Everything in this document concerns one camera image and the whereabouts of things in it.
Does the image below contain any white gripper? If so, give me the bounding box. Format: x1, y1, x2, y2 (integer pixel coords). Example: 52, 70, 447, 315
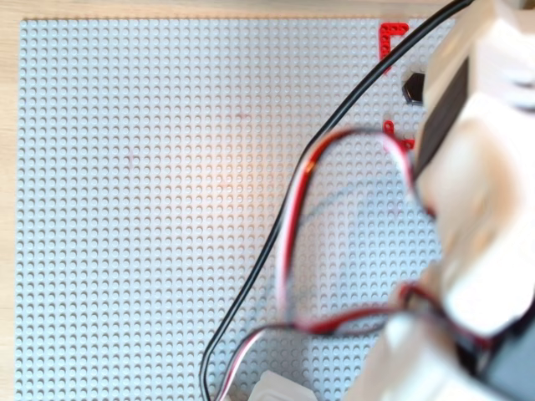
417, 0, 535, 173

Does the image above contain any black hexagonal Lego piece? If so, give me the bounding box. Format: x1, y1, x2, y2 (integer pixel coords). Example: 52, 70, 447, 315
402, 71, 428, 104

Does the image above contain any red L-shaped Lego beam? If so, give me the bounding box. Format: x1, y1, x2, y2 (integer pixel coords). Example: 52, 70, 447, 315
383, 119, 415, 154
379, 21, 410, 77

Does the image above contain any grey Lego baseplate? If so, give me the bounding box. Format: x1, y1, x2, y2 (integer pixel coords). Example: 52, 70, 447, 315
14, 17, 459, 401

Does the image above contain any red white black servo wire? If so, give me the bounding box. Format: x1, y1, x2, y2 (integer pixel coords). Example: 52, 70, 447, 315
217, 129, 440, 401

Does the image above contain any black camera cable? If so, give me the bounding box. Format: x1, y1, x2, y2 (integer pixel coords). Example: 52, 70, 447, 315
198, 0, 476, 401

